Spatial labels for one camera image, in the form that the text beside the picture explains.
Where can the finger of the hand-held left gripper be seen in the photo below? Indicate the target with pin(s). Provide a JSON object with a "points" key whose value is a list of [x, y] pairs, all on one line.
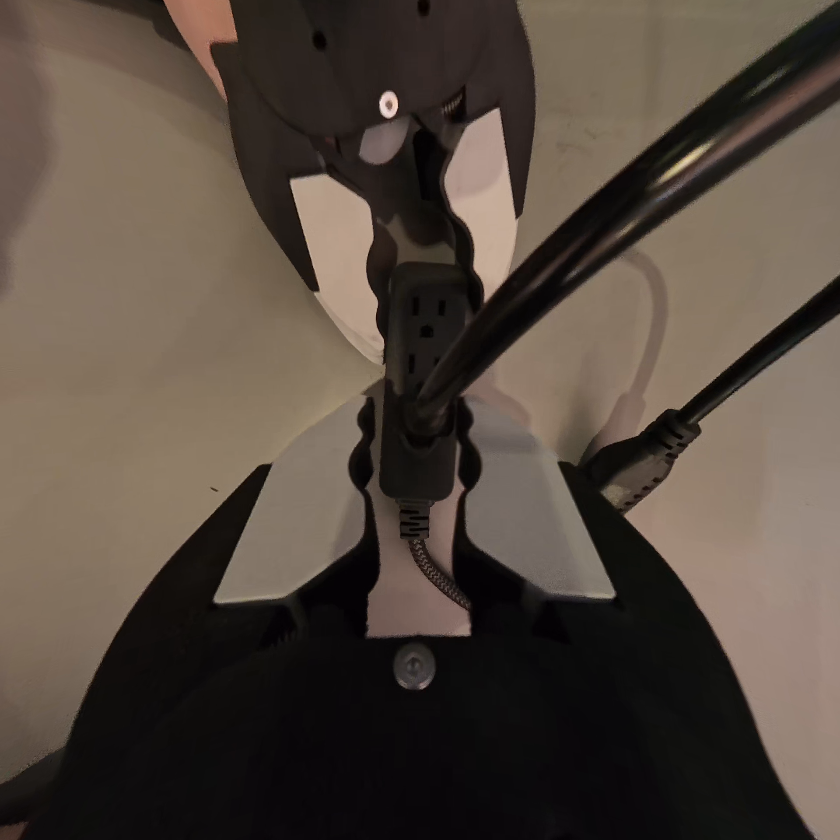
{"points": [[334, 262], [485, 197]]}

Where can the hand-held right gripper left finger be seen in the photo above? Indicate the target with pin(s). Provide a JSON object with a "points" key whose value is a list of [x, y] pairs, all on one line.
{"points": [[295, 525]]}

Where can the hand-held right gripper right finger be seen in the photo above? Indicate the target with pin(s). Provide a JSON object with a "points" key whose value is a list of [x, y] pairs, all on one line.
{"points": [[531, 525]]}

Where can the black power strip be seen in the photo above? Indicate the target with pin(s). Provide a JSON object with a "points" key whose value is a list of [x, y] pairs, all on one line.
{"points": [[426, 308]]}

